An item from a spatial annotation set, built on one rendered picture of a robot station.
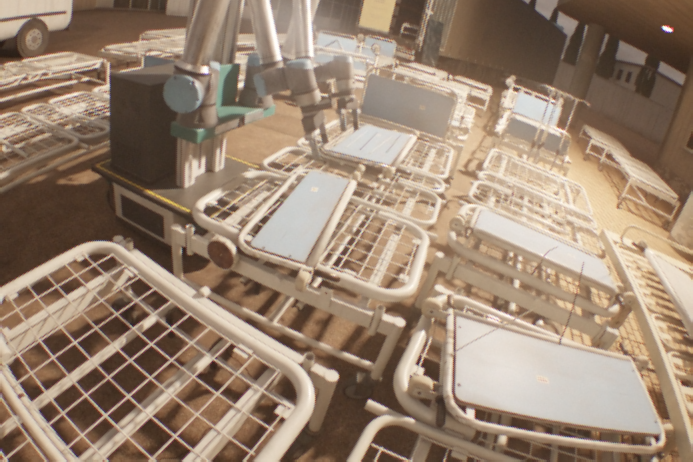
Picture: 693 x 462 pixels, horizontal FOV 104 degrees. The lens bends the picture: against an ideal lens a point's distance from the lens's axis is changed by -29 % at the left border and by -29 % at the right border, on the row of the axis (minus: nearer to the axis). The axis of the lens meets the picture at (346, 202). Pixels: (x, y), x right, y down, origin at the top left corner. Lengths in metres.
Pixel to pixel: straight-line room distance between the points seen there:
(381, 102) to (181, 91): 1.92
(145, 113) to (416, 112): 1.96
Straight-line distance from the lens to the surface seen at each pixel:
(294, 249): 1.25
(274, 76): 1.38
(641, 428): 1.24
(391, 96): 2.99
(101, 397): 1.53
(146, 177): 2.02
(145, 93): 1.87
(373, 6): 12.42
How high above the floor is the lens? 1.26
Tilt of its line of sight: 27 degrees down
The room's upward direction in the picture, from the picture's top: 14 degrees clockwise
